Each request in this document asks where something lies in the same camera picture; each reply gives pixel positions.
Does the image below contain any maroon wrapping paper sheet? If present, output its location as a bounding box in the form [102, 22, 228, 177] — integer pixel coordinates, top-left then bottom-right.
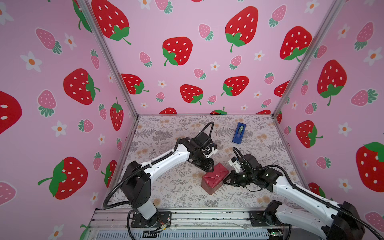
[201, 163, 230, 195]

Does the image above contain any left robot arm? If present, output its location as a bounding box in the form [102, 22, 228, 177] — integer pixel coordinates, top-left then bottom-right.
[120, 132, 218, 221]

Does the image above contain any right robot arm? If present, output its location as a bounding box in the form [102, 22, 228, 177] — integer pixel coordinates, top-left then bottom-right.
[223, 154, 366, 240]

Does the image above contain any blue tape dispenser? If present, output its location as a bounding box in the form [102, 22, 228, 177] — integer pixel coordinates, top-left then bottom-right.
[232, 123, 246, 144]

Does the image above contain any floral table mat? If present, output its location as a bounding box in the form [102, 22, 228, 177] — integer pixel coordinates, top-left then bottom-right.
[126, 115, 307, 209]

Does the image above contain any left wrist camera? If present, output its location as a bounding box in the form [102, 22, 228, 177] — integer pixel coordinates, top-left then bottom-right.
[203, 144, 218, 159]

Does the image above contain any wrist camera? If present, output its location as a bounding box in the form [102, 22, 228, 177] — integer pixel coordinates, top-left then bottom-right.
[228, 157, 244, 173]
[203, 144, 218, 159]

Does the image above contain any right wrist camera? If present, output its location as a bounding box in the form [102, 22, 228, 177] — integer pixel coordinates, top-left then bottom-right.
[228, 157, 244, 173]

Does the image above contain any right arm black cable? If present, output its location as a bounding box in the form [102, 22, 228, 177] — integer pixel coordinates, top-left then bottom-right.
[232, 146, 384, 240]

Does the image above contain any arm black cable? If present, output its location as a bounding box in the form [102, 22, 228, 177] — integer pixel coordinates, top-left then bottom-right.
[232, 146, 384, 240]
[102, 121, 215, 210]

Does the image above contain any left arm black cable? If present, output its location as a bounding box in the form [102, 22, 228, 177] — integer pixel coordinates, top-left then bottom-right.
[102, 121, 215, 210]

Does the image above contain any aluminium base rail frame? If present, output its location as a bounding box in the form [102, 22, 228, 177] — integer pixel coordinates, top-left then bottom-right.
[85, 207, 340, 240]

